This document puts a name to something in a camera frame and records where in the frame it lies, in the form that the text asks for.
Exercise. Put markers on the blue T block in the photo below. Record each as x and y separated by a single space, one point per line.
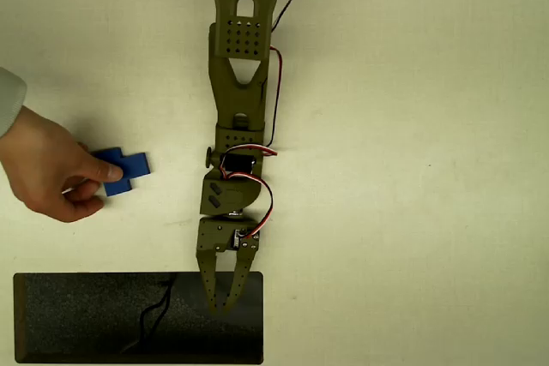
134 166

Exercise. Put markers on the grey sleeved forearm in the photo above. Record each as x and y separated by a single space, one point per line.
9 100

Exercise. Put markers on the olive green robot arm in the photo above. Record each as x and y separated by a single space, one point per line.
238 91

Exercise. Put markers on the bare person hand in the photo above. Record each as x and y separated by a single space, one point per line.
43 169

